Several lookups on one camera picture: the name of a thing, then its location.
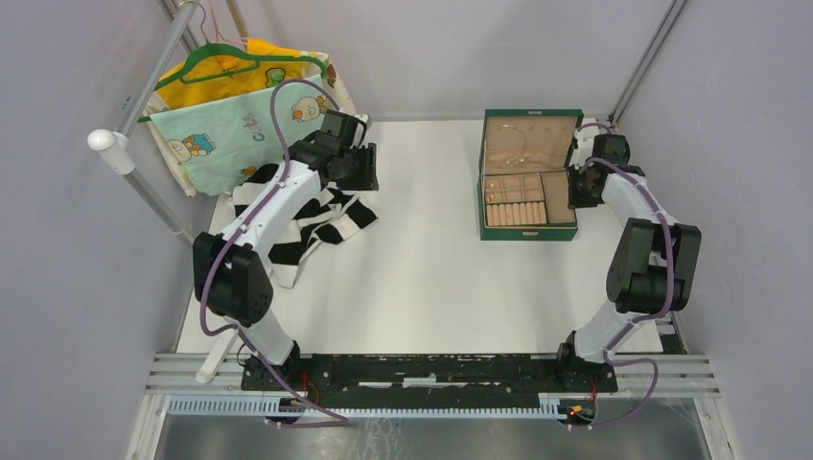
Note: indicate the mint cartoon print cloth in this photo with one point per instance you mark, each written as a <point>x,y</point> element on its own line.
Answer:
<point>220,144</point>

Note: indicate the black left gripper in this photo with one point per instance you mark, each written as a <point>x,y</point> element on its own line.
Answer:
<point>367,180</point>

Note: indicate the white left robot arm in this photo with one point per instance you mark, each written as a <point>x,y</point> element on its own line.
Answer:
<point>232,268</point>

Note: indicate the green clothes hanger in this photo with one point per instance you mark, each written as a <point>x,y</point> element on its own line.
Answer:
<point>217,80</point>

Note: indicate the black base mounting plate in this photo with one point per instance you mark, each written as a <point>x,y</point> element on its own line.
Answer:
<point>511,381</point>

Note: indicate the yellow cartoon garment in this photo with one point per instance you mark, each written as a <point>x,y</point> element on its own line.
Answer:
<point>333,87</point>

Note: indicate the green jewelry tray with compartments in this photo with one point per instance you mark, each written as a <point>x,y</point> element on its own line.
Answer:
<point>526,200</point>

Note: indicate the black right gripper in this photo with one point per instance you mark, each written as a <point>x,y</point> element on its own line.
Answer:
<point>574,199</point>

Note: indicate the green jewelry box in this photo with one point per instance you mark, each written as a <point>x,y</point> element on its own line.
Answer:
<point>517,140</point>

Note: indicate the black white striped cloth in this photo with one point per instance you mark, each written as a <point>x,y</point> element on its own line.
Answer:
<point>332,217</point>

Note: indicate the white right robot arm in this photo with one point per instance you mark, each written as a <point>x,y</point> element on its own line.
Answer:
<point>652,271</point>

